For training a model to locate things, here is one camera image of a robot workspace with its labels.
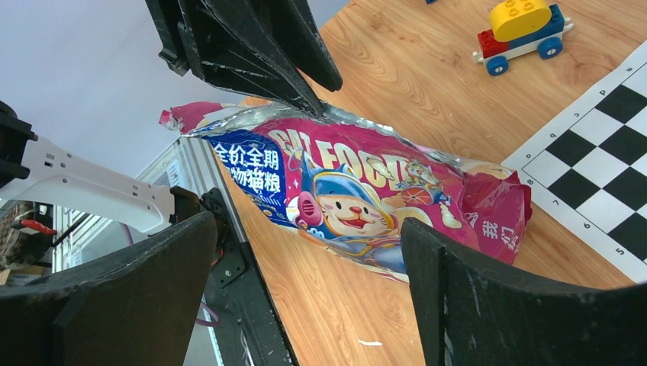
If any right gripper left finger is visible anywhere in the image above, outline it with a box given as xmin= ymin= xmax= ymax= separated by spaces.
xmin=1 ymin=212 xmax=217 ymax=365

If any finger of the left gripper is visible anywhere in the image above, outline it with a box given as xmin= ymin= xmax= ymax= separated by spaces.
xmin=262 ymin=0 xmax=343 ymax=92

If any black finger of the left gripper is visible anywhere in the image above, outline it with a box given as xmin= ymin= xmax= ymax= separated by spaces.
xmin=179 ymin=1 xmax=324 ymax=117

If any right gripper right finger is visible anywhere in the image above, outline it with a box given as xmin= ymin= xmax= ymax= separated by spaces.
xmin=401 ymin=218 xmax=646 ymax=365

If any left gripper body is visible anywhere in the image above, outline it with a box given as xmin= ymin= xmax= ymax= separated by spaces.
xmin=146 ymin=0 xmax=189 ymax=76

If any pink pet food bag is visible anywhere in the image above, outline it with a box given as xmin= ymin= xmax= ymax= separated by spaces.
xmin=159 ymin=101 xmax=532 ymax=282

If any black white chessboard mat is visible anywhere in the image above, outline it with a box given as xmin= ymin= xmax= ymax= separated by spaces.
xmin=504 ymin=45 xmax=646 ymax=284

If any toy block car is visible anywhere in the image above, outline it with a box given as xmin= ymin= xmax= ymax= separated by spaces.
xmin=472 ymin=0 xmax=574 ymax=76

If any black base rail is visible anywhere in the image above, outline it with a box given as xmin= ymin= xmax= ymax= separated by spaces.
xmin=136 ymin=136 xmax=299 ymax=366

